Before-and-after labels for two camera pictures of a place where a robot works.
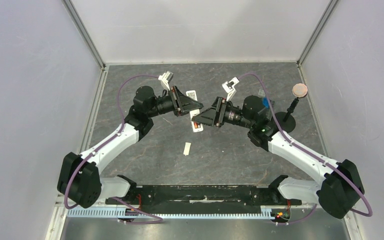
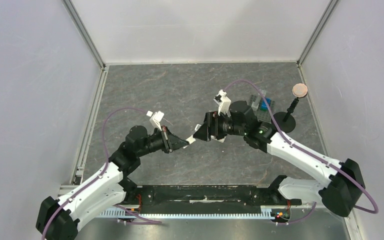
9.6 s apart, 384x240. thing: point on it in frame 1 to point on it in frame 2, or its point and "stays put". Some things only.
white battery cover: (187, 148) to (191, 139)
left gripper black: (181, 103) to (171, 142)
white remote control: (197, 127) to (220, 139)
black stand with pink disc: (287, 119) stays put
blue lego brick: (265, 102) stays put
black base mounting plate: (197, 199) stays put
